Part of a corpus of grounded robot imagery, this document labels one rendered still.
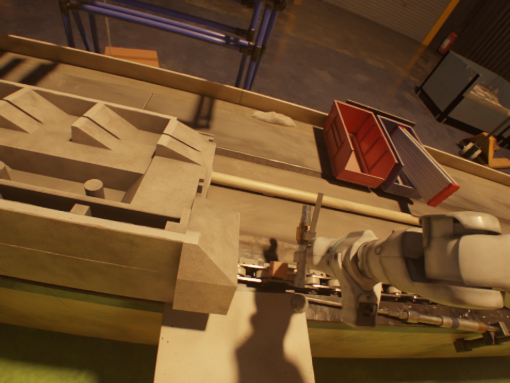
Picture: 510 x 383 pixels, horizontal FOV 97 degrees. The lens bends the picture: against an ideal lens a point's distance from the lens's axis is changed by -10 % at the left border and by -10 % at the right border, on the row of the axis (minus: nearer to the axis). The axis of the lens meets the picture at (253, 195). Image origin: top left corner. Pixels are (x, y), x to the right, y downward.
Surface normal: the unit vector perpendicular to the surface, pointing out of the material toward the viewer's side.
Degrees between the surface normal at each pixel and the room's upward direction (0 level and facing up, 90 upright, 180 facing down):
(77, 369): 0
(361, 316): 25
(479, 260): 50
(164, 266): 80
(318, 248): 40
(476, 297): 45
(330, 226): 0
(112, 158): 10
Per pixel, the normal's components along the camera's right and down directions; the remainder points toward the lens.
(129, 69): -0.03, 0.78
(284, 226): 0.27, -0.61
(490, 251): -0.45, -0.37
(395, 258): -0.97, -0.13
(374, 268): -0.91, 0.28
